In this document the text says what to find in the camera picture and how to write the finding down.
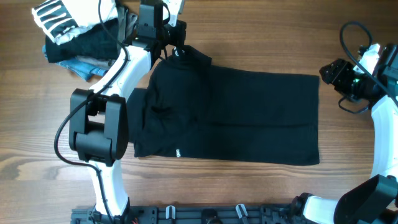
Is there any black t-shirt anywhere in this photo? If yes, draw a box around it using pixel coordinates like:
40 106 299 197
127 45 320 166

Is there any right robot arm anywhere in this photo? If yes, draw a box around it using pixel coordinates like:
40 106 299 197
289 44 397 224

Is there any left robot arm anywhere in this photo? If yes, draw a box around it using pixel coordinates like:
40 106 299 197
68 1 187 223

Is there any grey folded garment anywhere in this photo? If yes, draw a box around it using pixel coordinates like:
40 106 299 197
74 6 140 71

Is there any blue denim folded garment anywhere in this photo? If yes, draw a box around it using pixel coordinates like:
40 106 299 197
42 45 115 82

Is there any black and white folded garment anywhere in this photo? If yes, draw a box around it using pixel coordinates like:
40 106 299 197
31 0 118 45

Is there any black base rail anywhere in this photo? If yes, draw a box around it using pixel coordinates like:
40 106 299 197
70 203 348 224

